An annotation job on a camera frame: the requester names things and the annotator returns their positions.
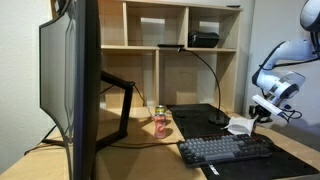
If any yellow green can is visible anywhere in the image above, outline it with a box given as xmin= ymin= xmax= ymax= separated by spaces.
xmin=154 ymin=104 xmax=167 ymax=116

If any black monitor stand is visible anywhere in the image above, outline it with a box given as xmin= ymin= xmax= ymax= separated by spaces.
xmin=95 ymin=69 xmax=136 ymax=152

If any wooden shelf unit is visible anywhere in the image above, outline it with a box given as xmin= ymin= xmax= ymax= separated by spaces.
xmin=49 ymin=0 xmax=252 ymax=116

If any black curved monitor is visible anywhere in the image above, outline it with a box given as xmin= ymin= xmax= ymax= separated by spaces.
xmin=38 ymin=0 xmax=103 ymax=180

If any black monitor cable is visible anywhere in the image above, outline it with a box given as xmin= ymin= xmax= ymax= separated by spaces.
xmin=24 ymin=124 xmax=68 ymax=156

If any black gooseneck desk lamp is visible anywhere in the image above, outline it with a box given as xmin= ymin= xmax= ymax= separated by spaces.
xmin=157 ymin=43 xmax=230 ymax=126

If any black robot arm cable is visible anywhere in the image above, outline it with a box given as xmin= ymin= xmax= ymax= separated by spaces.
xmin=279 ymin=103 xmax=304 ymax=125

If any black desk mat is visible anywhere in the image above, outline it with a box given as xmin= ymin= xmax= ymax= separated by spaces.
xmin=166 ymin=102 xmax=320 ymax=180

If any pink soda can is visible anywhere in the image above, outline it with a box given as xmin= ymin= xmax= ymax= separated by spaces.
xmin=153 ymin=111 xmax=168 ymax=140

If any grey mechanical keyboard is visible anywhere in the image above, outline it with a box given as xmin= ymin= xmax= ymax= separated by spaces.
xmin=177 ymin=132 xmax=274 ymax=168

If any white cloth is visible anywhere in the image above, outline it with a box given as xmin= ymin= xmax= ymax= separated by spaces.
xmin=222 ymin=115 xmax=259 ymax=137

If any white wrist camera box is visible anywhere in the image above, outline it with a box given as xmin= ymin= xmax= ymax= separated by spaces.
xmin=251 ymin=94 xmax=285 ymax=117

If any thin black cable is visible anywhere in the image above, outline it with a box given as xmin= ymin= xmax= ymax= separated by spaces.
xmin=132 ymin=83 xmax=156 ymax=118

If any black keyboard cable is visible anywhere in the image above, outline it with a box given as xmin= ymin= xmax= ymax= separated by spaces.
xmin=109 ymin=140 xmax=182 ymax=150

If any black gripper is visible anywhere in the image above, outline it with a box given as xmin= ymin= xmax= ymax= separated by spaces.
xmin=248 ymin=104 xmax=273 ymax=125

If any black box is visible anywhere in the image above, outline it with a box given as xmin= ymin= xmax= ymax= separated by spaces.
xmin=187 ymin=30 xmax=221 ymax=49

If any black computer mouse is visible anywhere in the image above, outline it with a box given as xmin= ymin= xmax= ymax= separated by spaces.
xmin=255 ymin=133 xmax=276 ymax=150

